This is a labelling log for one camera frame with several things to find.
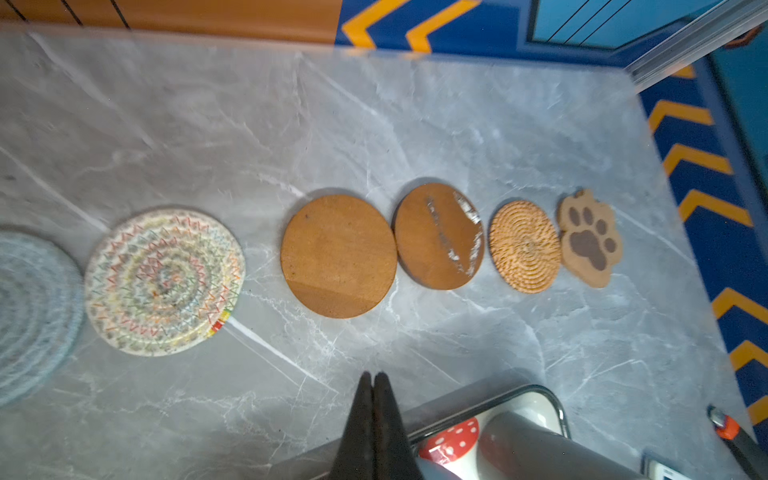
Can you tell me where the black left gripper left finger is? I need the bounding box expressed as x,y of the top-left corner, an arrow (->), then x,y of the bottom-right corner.
328,372 -> 375,480

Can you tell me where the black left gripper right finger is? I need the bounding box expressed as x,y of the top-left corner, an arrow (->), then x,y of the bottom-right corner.
373,372 -> 423,480

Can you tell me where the cork paw print coaster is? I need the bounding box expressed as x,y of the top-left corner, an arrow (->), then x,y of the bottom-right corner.
556,189 -> 623,288

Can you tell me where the grey woven rope coaster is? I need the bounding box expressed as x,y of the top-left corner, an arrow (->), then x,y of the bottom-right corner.
1,230 -> 85,406

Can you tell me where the plain brown round coaster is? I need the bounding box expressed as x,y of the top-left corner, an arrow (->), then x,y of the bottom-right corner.
280,194 -> 398,319

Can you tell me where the scratched brown round coaster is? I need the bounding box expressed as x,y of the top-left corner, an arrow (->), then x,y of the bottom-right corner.
393,182 -> 485,290

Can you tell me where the woven rattan round coaster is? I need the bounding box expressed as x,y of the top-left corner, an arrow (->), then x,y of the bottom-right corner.
489,200 -> 561,294

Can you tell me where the white strawberry serving tray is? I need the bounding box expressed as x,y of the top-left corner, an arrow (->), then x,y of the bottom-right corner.
411,384 -> 571,479

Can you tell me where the white scientific calculator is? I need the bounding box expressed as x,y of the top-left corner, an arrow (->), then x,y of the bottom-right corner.
642,454 -> 690,480

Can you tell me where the black orange utility knife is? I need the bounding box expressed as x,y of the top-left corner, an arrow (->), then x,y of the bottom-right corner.
707,405 -> 767,477

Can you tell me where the multicolour woven rope coaster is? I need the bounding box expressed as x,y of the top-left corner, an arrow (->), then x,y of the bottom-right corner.
84,208 -> 246,357

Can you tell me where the aluminium corner post right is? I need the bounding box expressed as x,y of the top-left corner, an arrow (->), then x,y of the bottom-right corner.
625,0 -> 767,93

